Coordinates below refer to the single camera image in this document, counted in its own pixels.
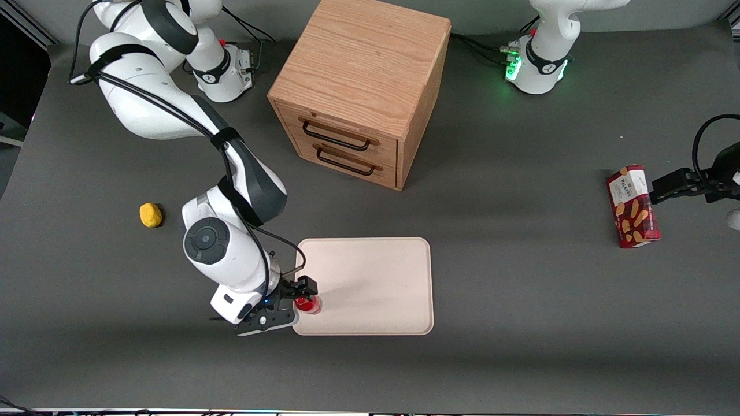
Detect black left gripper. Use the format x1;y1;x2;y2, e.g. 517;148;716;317
650;142;740;205

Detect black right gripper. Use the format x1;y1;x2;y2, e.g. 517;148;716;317
254;276;319;317

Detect black right base cables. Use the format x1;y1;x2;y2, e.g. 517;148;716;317
220;8;278;44

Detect black base cables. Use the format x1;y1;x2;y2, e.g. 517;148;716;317
220;8;278;44
450;32;514;65

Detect wooden two-drawer cabinet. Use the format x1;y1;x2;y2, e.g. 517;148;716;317
267;0;452;191

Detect black left base cables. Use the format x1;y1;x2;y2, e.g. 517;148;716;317
450;32;514;65

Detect beige rectangular tray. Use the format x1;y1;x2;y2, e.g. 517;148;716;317
291;237;434;336

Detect black drawer handle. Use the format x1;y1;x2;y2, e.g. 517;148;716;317
298;117;380;152
313;144;384;177

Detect dark metal frame rail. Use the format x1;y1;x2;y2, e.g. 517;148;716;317
0;0;60;48

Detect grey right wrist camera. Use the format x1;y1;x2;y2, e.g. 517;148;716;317
234;309;300;337

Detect black looped gripper cable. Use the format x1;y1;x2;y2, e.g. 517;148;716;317
692;114;740;184

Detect red cookie box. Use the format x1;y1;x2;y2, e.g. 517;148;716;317
606;165;662;249

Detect yellow lemon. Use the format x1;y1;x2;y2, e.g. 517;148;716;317
139;202;163;228

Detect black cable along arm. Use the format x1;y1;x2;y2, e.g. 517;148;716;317
69;0;307;289

